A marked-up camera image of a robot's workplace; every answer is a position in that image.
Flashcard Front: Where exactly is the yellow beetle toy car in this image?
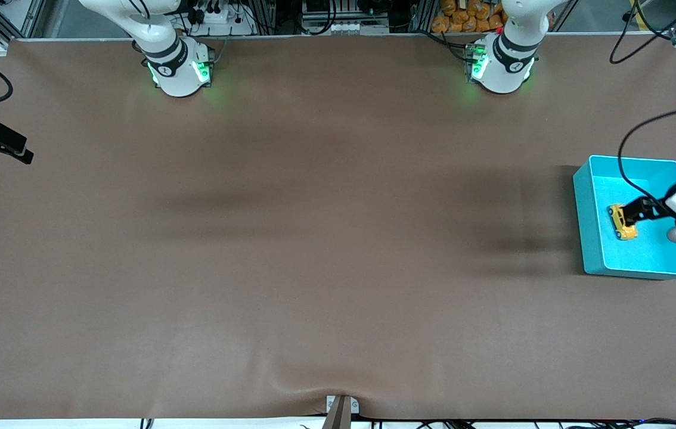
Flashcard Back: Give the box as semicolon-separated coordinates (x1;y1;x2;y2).
607;204;638;241

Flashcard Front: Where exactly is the teal plastic storage bin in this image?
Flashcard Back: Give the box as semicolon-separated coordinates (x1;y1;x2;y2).
572;155;676;280

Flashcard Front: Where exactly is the white power strip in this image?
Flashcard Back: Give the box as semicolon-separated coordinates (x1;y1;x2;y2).
192;7;255;35

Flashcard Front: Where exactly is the pile of orange bags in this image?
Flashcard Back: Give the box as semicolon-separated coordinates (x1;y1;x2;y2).
432;0;508;33

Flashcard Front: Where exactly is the brown table mat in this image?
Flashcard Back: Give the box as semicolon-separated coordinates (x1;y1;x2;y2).
0;33;676;421

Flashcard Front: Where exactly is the white connector block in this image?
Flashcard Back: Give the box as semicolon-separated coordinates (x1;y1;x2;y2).
302;21;389;35

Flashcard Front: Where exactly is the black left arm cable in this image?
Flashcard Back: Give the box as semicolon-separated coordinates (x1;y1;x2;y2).
609;0;676;206

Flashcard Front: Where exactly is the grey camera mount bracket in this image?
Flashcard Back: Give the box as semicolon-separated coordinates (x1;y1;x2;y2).
321;394;360;429

